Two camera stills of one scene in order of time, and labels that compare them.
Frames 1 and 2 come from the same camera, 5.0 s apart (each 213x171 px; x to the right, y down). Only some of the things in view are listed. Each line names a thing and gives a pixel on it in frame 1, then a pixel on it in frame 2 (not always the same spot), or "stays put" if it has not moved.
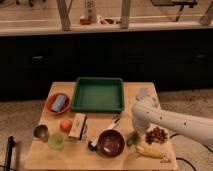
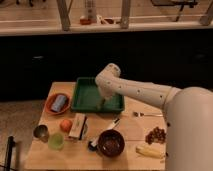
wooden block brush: (79, 129) stays put
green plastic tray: (98, 95) stays put
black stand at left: (10, 144) stays put
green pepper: (132, 137) → (100, 104)
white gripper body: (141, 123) → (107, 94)
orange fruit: (66, 125) stays put
